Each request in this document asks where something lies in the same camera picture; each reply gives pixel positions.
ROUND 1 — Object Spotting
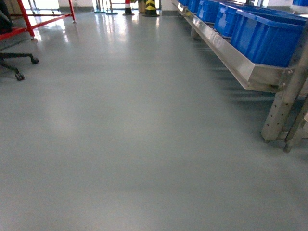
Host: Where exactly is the yellow black striped bollard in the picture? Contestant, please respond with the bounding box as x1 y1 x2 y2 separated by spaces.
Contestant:
143 0 160 17

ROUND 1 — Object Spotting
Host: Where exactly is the blue plastic crate left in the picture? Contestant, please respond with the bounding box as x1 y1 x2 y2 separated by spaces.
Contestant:
231 10 305 67

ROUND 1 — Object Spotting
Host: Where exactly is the red metal frame table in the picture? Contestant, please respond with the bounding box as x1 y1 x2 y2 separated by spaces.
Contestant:
0 0 76 40

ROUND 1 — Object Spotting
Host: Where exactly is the blue plastic crate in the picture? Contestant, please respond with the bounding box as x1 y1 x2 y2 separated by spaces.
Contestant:
213 2 306 38
231 10 305 67

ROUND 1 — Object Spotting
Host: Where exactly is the blue plastic crate right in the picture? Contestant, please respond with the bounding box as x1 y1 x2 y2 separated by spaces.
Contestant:
213 2 306 38

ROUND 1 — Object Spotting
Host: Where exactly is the red white traffic cone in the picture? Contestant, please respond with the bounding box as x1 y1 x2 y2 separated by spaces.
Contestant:
123 0 135 16

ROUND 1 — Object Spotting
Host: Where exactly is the stainless steel shelf rack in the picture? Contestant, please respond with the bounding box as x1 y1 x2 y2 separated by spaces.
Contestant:
172 0 308 153

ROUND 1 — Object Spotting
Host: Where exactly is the black office chair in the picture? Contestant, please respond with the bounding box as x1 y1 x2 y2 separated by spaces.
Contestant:
0 0 39 81

